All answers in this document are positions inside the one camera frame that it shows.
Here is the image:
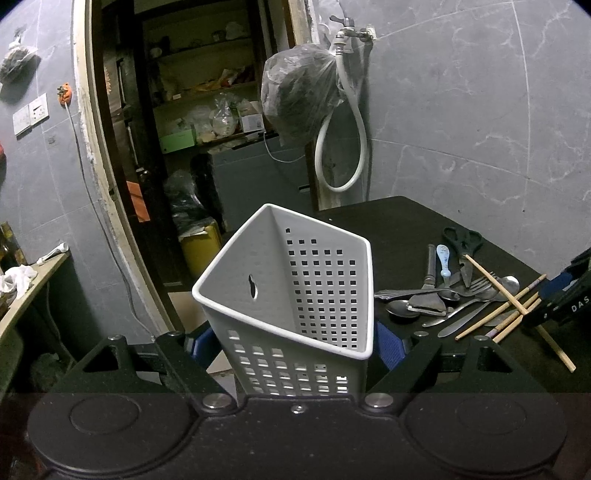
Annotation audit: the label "dark grey cabinet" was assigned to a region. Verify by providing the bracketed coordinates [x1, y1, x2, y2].
[211, 137, 314, 231]

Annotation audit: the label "wooden side counter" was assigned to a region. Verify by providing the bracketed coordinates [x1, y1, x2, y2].
[0, 252, 70, 343]

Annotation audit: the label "small dark metal spoon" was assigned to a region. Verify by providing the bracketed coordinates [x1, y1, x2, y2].
[386, 299, 420, 318]

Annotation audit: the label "hanging bag on wall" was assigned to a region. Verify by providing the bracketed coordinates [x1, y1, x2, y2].
[0, 26, 38, 85]

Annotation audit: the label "metal butter knife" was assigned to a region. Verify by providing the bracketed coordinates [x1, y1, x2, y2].
[438, 301, 490, 338]

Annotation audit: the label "black handled scissors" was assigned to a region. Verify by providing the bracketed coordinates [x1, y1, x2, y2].
[443, 226, 484, 287]

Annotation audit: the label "white perforated plastic utensil basket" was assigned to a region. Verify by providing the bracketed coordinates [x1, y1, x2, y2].
[192, 204, 375, 397]

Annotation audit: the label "plain wooden chopstick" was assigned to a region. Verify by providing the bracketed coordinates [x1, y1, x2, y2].
[455, 273, 547, 341]
[464, 253, 577, 373]

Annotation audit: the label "white wall switch plate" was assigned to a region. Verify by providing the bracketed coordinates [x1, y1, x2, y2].
[12, 94, 49, 136]

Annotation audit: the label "yellow container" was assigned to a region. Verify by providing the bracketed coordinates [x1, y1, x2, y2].
[178, 218, 221, 279]

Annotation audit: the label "white water hose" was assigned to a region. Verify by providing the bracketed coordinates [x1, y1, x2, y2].
[313, 51, 370, 194]

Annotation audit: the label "orange wall plug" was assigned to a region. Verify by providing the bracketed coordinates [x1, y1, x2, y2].
[57, 82, 73, 108]

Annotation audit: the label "metal spatula black handle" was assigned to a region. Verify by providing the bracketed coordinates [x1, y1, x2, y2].
[409, 244, 447, 316]

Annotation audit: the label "green box on shelf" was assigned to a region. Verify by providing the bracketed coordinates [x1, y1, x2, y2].
[159, 129, 195, 154]

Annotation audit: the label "purple banded wooden chopstick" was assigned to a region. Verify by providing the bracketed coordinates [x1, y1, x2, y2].
[486, 293, 540, 338]

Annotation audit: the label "metal fork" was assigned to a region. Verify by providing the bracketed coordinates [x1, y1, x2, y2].
[374, 275, 492, 301]

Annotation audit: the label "clear plastic bag dark contents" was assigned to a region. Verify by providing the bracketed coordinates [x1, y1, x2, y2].
[260, 44, 344, 146]

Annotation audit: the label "white blue ceramic spoon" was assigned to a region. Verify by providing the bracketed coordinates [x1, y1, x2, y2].
[436, 244, 461, 302]

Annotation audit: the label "large metal spoon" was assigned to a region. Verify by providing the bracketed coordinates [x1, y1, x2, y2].
[422, 276, 520, 328]

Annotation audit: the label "metal wall tap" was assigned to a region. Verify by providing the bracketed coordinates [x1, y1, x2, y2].
[329, 15, 375, 55]

